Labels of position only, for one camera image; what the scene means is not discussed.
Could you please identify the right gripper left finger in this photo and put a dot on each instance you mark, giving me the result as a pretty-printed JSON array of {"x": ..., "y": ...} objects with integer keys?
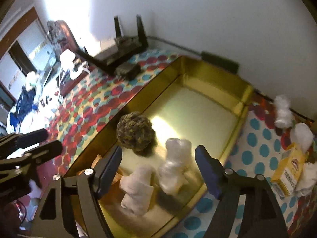
[{"x": 92, "y": 184}]

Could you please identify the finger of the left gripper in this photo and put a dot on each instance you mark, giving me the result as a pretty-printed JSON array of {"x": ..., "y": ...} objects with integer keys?
[
  {"x": 15, "y": 141},
  {"x": 42, "y": 151}
]

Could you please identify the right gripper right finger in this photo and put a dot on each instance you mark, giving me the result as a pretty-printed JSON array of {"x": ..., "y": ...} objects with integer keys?
[{"x": 218, "y": 185}]

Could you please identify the orange plush toy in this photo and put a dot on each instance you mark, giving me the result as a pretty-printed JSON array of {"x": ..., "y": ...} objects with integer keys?
[{"x": 136, "y": 186}]

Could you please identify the white crinkled plastic wrap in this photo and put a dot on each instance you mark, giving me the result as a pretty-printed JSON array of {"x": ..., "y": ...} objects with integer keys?
[{"x": 171, "y": 173}]

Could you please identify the orange medicine box cartoon mouth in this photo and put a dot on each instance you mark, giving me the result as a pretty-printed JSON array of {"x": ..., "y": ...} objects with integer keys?
[{"x": 287, "y": 174}]

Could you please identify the brown woven yarn ball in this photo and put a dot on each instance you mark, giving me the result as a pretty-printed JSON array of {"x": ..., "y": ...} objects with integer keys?
[{"x": 134, "y": 131}]

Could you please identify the gold metal tin box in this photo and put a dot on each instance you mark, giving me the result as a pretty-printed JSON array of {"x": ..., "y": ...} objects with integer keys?
[{"x": 189, "y": 99}]

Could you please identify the white towel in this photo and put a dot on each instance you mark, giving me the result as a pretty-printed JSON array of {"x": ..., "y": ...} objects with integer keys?
[{"x": 138, "y": 190}]

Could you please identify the blue white cloth bundle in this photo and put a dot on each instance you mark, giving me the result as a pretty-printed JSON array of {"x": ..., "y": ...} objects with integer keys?
[{"x": 27, "y": 103}]

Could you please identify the polka dot bed sheet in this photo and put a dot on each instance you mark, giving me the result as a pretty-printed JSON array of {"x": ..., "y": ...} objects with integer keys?
[{"x": 97, "y": 98}]

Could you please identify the white crumpled tissue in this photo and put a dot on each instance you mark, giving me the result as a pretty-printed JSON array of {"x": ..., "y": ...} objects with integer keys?
[{"x": 307, "y": 180}]

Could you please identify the small white crinkled wrap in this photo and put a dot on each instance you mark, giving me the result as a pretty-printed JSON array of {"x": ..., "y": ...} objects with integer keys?
[{"x": 284, "y": 116}]

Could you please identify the dark wooden chair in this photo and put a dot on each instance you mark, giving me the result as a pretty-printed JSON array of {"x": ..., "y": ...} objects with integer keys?
[{"x": 62, "y": 39}]

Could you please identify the white device on desk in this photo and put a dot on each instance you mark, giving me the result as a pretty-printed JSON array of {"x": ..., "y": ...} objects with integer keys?
[{"x": 72, "y": 64}]

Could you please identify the white rolled sock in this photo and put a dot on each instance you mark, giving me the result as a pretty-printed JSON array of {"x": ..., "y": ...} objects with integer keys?
[{"x": 302, "y": 136}]

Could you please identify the black power adapter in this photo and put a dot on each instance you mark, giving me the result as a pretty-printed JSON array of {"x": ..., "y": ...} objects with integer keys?
[{"x": 127, "y": 71}]

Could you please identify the black wifi router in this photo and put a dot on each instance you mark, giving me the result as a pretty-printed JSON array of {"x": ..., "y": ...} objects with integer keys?
[{"x": 124, "y": 48}]

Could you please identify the dark green wall plug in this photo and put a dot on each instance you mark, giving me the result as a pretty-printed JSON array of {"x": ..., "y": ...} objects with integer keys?
[{"x": 224, "y": 63}]

